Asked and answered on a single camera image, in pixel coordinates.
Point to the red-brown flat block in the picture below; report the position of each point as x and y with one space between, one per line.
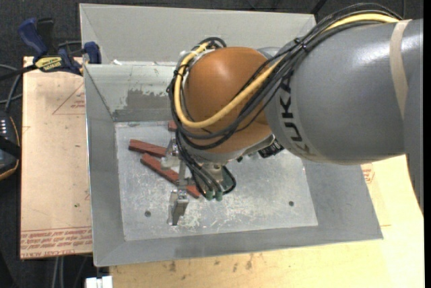
172 126
161 168
146 147

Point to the grey metal bin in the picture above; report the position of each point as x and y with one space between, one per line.
256 199

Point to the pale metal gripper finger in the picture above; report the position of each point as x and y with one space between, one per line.
171 149
178 207

